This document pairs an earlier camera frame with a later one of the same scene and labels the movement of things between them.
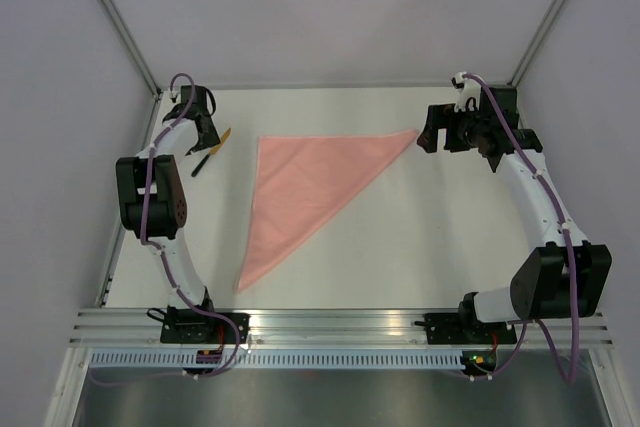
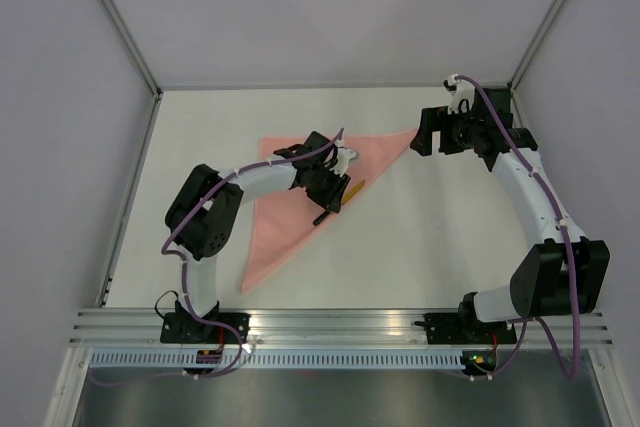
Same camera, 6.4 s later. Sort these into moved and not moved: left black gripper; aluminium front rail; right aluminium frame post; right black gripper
Moved: left black gripper
Not moved: right aluminium frame post; right black gripper; aluminium front rail
